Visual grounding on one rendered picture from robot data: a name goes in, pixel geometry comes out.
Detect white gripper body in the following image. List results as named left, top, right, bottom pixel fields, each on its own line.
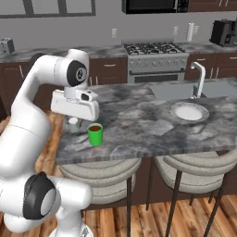
left=50, top=90, right=101, bottom=122

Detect green cup of hot chocolate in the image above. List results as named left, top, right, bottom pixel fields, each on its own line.
left=86, top=122, right=105, bottom=147

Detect dark brown base cupboards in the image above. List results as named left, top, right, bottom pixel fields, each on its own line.
left=183, top=51, right=237, bottom=81
left=0, top=56, right=129, bottom=116

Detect grey cushioned bar stool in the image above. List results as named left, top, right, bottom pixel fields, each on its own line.
left=154, top=149, right=237, bottom=237
left=58, top=156, right=143, bottom=237

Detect silver toaster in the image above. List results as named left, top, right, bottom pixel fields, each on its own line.
left=0, top=37, right=16, bottom=56

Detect silver stove with oven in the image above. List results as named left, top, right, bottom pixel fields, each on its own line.
left=123, top=41, right=190, bottom=84

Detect grey sink basin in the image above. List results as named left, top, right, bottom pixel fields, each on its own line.
left=149, top=81, right=237, bottom=102

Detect grey round plate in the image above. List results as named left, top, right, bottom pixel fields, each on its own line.
left=168, top=102, right=210, bottom=122

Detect black microwave oven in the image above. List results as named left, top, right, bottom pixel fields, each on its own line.
left=121, top=0, right=190, bottom=15

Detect white sink tap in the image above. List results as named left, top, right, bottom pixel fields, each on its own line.
left=189, top=61, right=206, bottom=100

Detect white paper towel roll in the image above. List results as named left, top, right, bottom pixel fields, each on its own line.
left=185, top=21, right=195, bottom=44

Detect grey framed glass wall cupboards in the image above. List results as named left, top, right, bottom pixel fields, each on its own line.
left=0, top=0, right=97, bottom=19

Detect dark brown wall cupboards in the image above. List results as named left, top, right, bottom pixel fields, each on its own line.
left=188, top=0, right=237, bottom=13

